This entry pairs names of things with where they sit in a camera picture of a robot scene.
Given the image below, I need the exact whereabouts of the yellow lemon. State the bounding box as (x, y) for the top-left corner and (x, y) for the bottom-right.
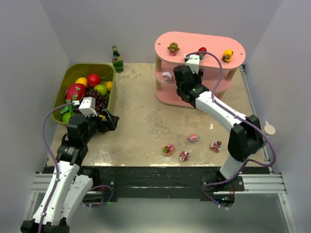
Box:
(75, 77), (87, 86)

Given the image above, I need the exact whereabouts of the pink three-tier shelf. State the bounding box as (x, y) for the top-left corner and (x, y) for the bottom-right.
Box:
(155, 32), (246, 108)

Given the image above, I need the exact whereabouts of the purple grapes bunch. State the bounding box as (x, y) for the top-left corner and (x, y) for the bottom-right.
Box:
(85, 88), (110, 115)

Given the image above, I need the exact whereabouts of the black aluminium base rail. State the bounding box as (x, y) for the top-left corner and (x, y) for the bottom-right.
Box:
(31, 166), (287, 203)

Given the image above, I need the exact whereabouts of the pink planet toy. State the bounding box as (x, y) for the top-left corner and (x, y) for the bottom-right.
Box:
(188, 133), (199, 142)

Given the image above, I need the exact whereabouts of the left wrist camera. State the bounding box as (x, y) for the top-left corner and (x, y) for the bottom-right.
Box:
(72, 97), (98, 117)

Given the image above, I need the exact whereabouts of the yellow-haired doll toy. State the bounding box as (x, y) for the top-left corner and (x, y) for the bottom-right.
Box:
(222, 49), (234, 63)

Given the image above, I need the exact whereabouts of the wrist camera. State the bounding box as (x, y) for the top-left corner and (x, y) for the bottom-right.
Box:
(184, 54), (201, 74)
(72, 97), (98, 117)

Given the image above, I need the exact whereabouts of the brown-haired doll toy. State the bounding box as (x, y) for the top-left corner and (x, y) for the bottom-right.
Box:
(167, 42), (180, 56)

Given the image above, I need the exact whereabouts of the olive green fruit bin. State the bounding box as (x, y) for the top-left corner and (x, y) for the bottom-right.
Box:
(52, 63), (117, 125)

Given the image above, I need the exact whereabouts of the orange fruit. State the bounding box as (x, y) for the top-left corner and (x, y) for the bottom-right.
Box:
(106, 81), (113, 92)

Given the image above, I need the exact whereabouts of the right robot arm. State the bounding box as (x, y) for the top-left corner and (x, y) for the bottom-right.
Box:
(173, 65), (264, 180)

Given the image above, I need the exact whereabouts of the pink dragon fruit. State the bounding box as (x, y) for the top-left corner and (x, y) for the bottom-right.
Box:
(65, 83), (86, 103)

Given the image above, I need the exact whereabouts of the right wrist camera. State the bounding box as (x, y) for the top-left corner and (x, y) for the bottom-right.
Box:
(184, 54), (201, 74)

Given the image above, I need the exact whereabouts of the green soap dispenser bottle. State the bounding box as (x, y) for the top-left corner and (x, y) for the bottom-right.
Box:
(264, 121), (276, 135)

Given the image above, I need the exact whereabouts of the red white cake toy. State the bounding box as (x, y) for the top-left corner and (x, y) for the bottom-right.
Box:
(210, 141), (222, 153)

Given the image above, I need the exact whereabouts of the pink round toy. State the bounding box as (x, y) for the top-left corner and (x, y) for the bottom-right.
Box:
(161, 72), (173, 83)

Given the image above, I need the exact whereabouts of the red-haired doll toy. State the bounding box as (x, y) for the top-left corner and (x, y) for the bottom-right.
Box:
(198, 47), (207, 52)

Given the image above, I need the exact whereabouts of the strawberry cake toy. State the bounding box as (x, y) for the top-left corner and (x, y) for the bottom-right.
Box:
(162, 144), (175, 156)

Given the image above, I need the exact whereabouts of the red white swirl toy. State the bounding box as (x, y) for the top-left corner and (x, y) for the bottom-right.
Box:
(179, 151), (190, 162)

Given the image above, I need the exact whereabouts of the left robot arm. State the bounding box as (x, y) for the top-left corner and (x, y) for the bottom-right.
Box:
(20, 110), (120, 233)

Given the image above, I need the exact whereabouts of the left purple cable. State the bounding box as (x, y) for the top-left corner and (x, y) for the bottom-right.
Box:
(41, 100), (80, 233)

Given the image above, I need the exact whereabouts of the green glass bottle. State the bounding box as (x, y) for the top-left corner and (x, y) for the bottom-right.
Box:
(112, 45), (123, 73)

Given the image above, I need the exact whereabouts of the green apple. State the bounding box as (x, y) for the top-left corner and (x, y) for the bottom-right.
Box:
(94, 84), (107, 96)

